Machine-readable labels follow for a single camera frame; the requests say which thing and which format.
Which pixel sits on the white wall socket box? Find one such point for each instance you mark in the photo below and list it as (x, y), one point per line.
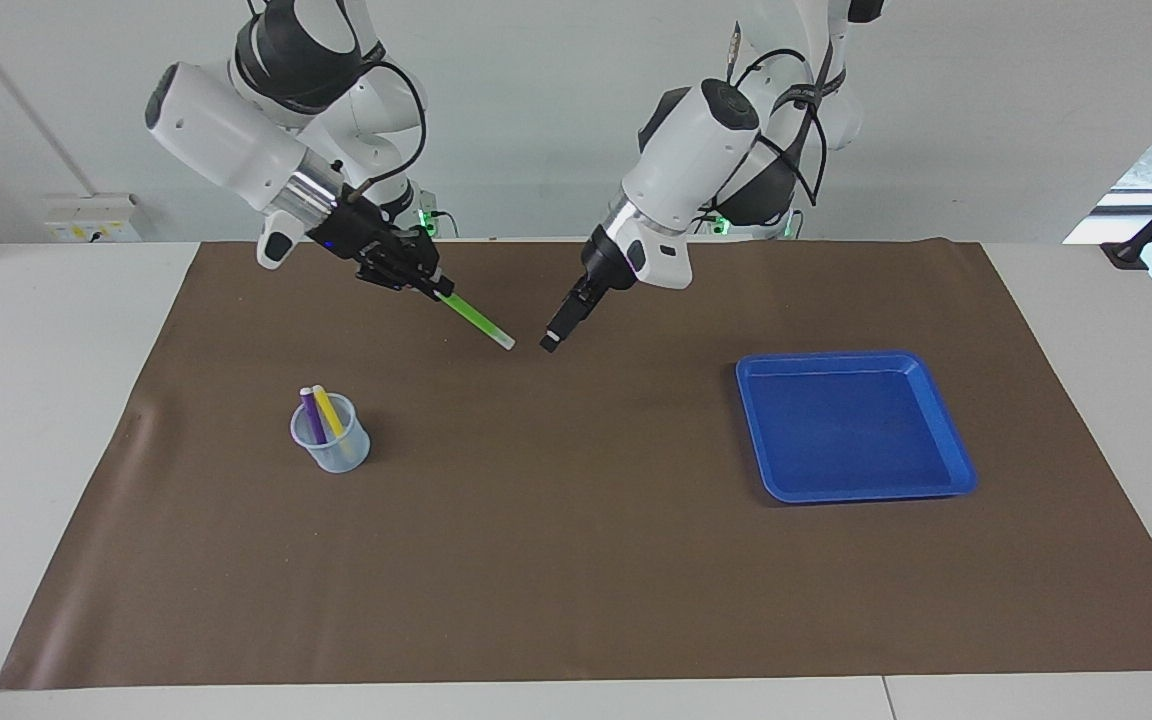
(91, 215)

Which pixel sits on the green pen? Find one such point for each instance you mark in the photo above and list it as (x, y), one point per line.
(476, 320)

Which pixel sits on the brown table mat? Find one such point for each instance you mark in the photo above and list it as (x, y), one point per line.
(576, 550)

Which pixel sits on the purple pen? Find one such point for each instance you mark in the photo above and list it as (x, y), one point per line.
(312, 415)

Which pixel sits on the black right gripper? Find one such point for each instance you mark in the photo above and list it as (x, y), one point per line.
(371, 245)

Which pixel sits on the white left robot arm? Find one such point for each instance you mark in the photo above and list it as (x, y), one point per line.
(696, 150)

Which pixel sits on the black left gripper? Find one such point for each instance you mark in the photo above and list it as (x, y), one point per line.
(604, 265)

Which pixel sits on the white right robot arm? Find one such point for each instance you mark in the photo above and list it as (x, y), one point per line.
(226, 130)

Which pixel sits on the translucent plastic cup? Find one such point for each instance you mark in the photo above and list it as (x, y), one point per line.
(341, 458)

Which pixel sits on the yellow pen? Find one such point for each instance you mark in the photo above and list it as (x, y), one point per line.
(330, 412)

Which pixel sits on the blue plastic tray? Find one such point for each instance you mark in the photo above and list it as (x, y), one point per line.
(856, 430)

